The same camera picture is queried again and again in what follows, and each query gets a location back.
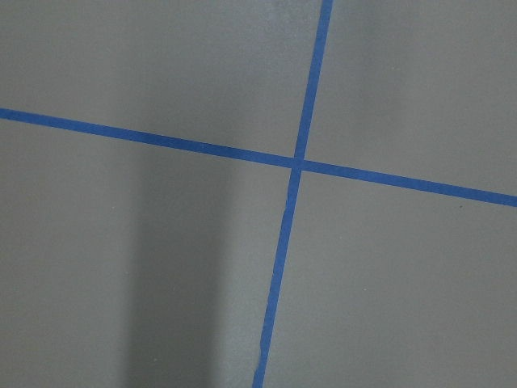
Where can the blue tape line crosswise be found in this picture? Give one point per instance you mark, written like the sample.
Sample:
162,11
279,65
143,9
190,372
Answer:
276,160

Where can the blue tape line lengthwise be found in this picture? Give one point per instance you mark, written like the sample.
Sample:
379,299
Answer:
294,181

